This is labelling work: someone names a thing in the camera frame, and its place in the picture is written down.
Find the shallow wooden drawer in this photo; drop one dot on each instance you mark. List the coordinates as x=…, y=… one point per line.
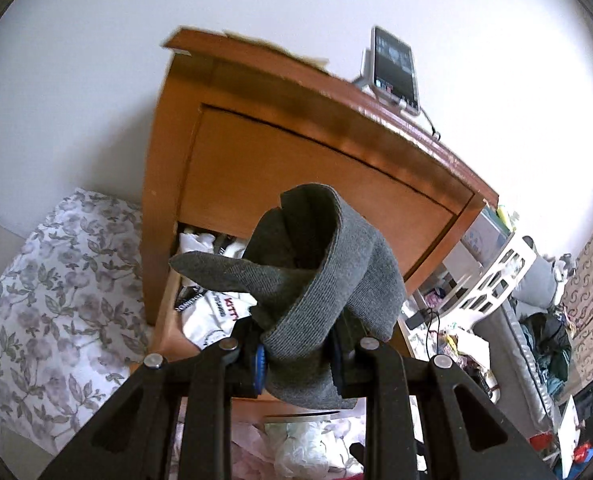
x=236, y=175

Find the grey floral blanket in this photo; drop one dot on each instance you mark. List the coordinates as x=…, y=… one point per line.
x=51, y=300

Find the grey knit garment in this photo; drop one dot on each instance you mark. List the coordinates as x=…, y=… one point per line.
x=326, y=280

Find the loose papers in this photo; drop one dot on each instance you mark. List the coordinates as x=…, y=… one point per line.
x=286, y=50

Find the wooden nightstand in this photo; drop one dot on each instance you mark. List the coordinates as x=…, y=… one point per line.
x=176, y=160

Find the pile of clothes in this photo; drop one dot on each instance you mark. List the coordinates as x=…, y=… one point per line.
x=548, y=350

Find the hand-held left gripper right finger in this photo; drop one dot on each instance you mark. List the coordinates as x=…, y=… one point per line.
x=337, y=360

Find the white lattice storage rack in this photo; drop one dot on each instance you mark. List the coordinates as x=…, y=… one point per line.
x=496, y=275

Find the white garment with black band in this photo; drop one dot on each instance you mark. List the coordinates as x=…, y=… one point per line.
x=186, y=300

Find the white sheer cloth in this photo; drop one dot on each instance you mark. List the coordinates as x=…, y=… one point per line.
x=301, y=447

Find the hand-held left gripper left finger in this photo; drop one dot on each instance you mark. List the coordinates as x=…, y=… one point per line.
x=260, y=365

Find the grey mattress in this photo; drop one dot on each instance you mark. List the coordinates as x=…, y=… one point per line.
x=521, y=340

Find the grey plush toy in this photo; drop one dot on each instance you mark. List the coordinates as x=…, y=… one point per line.
x=558, y=265

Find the black charger adapter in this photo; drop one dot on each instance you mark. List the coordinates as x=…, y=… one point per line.
x=417, y=320

